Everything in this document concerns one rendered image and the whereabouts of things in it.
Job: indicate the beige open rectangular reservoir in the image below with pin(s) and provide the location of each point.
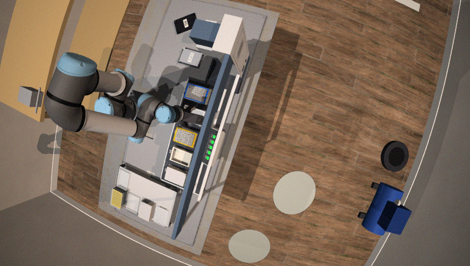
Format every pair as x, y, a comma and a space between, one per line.
181, 156

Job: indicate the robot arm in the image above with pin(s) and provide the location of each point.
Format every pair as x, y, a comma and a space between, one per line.
77, 76

